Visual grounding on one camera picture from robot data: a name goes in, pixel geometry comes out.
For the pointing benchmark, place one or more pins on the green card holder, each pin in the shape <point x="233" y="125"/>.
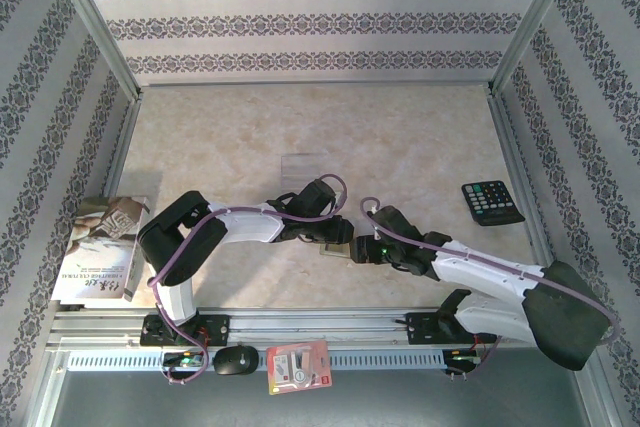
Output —
<point x="334" y="251"/>

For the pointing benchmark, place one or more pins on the small controller circuit board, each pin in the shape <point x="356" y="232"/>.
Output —
<point x="185" y="361"/>
<point x="462" y="358"/>

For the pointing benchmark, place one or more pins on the black remote control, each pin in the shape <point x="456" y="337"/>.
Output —
<point x="492" y="203"/>

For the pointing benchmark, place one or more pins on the aluminium wall foot rail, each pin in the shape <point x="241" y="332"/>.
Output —
<point x="315" y="83"/>

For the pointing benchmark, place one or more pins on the black computer mouse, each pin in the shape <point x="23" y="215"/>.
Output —
<point x="235" y="362"/>

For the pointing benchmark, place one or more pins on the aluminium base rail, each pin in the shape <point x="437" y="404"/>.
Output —
<point x="320" y="322"/>

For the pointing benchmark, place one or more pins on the grey metal sheet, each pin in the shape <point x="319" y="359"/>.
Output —
<point x="400" y="402"/>

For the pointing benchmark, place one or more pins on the photo cover book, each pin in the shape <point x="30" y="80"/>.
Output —
<point x="95" y="247"/>

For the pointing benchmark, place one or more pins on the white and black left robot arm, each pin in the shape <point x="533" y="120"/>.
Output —
<point x="250" y="224"/>

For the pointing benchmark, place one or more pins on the aluminium table side rail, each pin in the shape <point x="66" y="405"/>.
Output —
<point x="125" y="142"/>
<point x="510" y="147"/>

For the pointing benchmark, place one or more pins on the red USB drive package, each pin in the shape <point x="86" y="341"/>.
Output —
<point x="300" y="367"/>

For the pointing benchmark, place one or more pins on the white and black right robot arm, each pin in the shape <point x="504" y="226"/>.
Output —
<point x="480" y="272"/>

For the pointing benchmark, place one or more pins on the aluminium frame post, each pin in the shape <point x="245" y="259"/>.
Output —
<point x="95" y="27"/>
<point x="537" y="22"/>

